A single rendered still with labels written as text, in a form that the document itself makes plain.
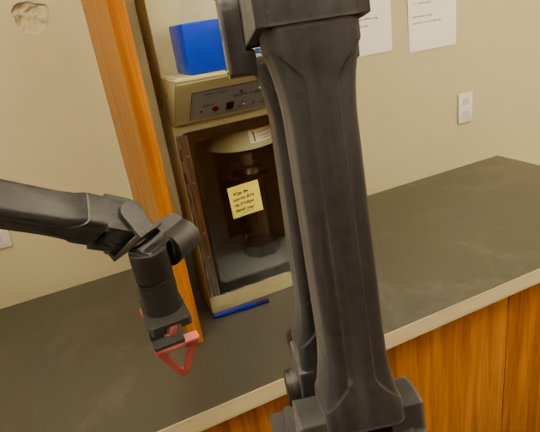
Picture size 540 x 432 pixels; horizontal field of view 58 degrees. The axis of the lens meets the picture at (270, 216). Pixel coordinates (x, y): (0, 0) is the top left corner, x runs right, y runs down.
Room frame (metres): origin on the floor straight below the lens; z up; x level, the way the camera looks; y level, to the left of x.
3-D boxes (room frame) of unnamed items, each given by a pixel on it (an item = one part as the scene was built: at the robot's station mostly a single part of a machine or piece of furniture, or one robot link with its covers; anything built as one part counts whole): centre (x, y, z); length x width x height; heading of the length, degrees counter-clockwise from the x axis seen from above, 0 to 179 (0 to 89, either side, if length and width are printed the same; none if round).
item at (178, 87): (1.02, 0.00, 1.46); 0.32 x 0.11 x 0.10; 111
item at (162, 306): (0.66, 0.19, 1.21); 0.10 x 0.07 x 0.07; 21
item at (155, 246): (0.67, 0.19, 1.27); 0.07 x 0.06 x 0.07; 154
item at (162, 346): (0.63, 0.17, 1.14); 0.07 x 0.07 x 0.09; 21
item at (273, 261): (1.07, 0.02, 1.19); 0.30 x 0.01 x 0.40; 110
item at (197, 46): (0.99, 0.08, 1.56); 0.10 x 0.10 x 0.09; 21
